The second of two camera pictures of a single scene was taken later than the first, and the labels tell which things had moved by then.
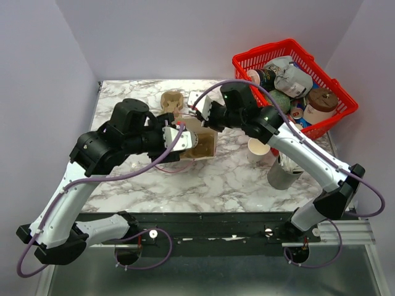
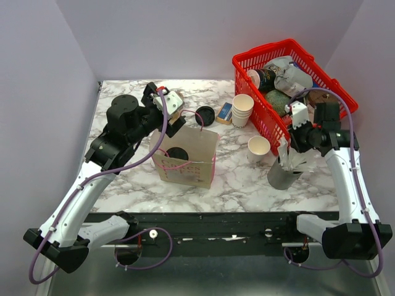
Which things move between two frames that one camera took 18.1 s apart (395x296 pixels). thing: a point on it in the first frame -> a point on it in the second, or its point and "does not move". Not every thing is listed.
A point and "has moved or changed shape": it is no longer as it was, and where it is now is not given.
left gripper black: [154, 155] -> [171, 129]
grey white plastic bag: [289, 78] does not move
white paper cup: [257, 152] does not move
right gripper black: [209, 123] -> [294, 140]
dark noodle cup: [266, 78] does not move
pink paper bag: [207, 139] has moved or changed shape
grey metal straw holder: [280, 178] does not move
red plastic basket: [247, 60] does not move
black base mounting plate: [213, 234] does not move
